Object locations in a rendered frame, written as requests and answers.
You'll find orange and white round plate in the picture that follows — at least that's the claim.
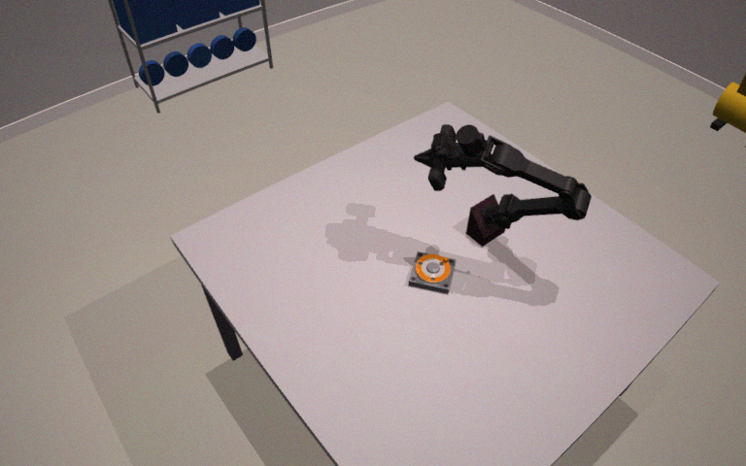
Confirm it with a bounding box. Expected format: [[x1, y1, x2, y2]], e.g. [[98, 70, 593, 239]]
[[416, 254, 451, 283]]

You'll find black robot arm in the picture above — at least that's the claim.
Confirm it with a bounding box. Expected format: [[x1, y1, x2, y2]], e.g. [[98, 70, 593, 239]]
[[431, 125, 592, 229]]

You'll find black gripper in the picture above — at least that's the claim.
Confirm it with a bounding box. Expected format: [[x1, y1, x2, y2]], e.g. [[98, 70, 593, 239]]
[[414, 124, 468, 190]]

